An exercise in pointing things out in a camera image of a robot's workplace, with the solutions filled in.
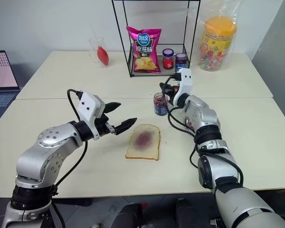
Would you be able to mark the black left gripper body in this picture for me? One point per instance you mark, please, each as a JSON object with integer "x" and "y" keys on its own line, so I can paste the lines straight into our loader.
{"x": 102, "y": 124}

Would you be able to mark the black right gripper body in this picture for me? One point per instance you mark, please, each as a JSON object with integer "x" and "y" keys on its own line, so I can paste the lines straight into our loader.
{"x": 173, "y": 91}

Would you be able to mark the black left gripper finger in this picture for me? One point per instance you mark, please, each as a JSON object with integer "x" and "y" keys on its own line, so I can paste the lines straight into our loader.
{"x": 126, "y": 124}
{"x": 112, "y": 107}

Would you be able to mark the small spoon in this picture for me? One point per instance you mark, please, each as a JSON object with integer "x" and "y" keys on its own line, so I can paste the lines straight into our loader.
{"x": 163, "y": 98}

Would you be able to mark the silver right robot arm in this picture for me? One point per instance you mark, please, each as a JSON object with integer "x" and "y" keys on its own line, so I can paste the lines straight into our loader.
{"x": 228, "y": 166}

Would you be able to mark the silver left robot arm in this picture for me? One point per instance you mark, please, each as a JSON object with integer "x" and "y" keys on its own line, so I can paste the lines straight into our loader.
{"x": 47, "y": 152}

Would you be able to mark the open blue-label jam jar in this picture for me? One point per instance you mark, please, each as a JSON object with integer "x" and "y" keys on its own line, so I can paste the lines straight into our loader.
{"x": 159, "y": 109}

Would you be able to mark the red jam jar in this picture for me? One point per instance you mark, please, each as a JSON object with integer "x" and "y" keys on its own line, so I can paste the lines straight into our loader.
{"x": 168, "y": 60}

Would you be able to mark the white bread slice with jam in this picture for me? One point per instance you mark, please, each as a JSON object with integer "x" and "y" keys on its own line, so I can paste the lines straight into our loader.
{"x": 135, "y": 152}

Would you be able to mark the closed blue jam jar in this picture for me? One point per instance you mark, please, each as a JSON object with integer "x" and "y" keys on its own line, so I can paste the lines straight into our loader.
{"x": 181, "y": 61}

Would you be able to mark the pink potato chips bag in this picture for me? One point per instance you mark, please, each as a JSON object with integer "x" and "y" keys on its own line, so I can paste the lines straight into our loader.
{"x": 146, "y": 52}

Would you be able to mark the red rubber bulb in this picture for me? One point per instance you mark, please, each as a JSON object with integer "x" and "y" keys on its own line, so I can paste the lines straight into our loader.
{"x": 103, "y": 54}

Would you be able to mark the orange-lid candy jar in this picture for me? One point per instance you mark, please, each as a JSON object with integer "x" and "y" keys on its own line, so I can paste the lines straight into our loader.
{"x": 216, "y": 45}

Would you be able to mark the clear glass cup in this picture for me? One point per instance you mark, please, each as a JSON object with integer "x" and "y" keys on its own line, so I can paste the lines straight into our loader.
{"x": 95, "y": 45}

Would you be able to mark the clear drinking straw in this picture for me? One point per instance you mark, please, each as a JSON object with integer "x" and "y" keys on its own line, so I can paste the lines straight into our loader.
{"x": 94, "y": 31}

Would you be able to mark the candy jar in plastic bag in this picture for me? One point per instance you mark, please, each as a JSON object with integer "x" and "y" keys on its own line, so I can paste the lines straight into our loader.
{"x": 228, "y": 9}

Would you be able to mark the dark rounded shape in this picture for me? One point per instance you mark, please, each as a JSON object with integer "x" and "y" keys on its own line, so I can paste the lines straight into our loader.
{"x": 187, "y": 213}

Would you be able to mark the grey laptop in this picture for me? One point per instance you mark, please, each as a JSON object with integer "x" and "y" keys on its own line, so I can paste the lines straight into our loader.
{"x": 2, "y": 76}

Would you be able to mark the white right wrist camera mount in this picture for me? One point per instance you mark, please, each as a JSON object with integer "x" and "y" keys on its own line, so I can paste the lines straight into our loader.
{"x": 185, "y": 80}

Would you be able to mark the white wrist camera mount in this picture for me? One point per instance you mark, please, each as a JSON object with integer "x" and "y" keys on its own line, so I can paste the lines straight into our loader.
{"x": 185, "y": 80}
{"x": 86, "y": 105}

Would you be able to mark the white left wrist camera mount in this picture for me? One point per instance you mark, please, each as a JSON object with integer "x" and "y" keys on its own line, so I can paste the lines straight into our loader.
{"x": 86, "y": 105}

